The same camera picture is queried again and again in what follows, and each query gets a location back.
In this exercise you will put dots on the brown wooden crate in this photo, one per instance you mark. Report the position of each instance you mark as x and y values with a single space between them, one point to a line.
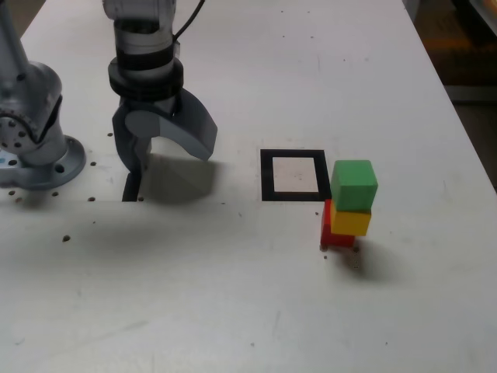
466 58

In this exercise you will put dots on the black tape square outline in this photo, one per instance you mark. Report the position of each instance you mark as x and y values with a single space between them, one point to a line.
268 175

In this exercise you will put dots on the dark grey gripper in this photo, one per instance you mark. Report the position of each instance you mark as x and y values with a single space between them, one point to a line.
155 105

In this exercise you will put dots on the grey metal beam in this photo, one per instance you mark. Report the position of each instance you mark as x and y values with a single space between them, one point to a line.
473 93

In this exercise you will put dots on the red cube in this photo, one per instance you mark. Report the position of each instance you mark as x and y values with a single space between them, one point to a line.
336 241

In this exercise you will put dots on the black tape strip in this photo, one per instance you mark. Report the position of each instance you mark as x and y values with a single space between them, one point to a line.
131 188

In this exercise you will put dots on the yellow cube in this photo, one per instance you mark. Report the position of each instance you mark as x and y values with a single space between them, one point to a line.
351 223

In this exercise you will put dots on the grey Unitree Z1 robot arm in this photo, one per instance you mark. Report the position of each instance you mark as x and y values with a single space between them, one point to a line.
39 97

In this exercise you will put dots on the green cube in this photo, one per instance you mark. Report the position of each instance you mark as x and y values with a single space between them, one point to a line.
355 186

